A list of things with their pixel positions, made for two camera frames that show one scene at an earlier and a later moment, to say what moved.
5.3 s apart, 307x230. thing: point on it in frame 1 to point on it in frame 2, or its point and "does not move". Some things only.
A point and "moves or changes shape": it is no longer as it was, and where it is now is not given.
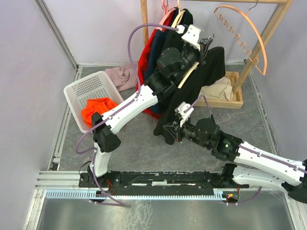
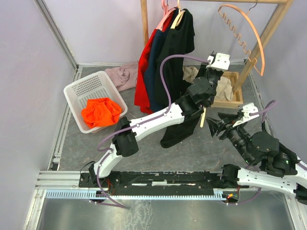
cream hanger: x=180 y=17 does not move
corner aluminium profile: x=44 y=11 does not move
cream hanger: x=187 y=74 to x=203 y=117
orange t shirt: x=100 y=105 does not move
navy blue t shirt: x=154 y=47 does not move
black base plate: x=166 y=180 does not move
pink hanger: x=167 y=12 does not move
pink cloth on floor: x=123 y=77 does not move
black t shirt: x=209 y=68 moves or changes shape
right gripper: x=175 y=129 to x=215 y=126
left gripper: x=204 y=48 to x=210 y=70
